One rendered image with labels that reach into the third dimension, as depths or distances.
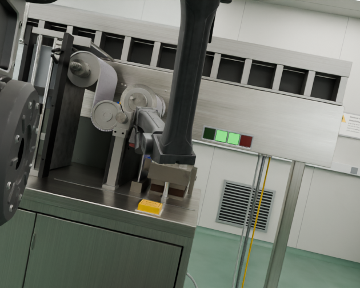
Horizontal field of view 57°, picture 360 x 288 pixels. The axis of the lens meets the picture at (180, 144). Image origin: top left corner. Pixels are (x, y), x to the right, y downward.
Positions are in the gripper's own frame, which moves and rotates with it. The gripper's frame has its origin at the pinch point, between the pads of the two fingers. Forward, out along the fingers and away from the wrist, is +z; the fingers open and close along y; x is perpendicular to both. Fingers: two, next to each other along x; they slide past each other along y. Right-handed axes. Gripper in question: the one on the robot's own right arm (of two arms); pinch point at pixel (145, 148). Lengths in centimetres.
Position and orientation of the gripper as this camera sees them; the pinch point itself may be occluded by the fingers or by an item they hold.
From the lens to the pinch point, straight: 133.8
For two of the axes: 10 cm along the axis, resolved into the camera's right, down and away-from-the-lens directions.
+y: 9.8, 2.0, -0.7
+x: 2.2, -8.6, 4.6
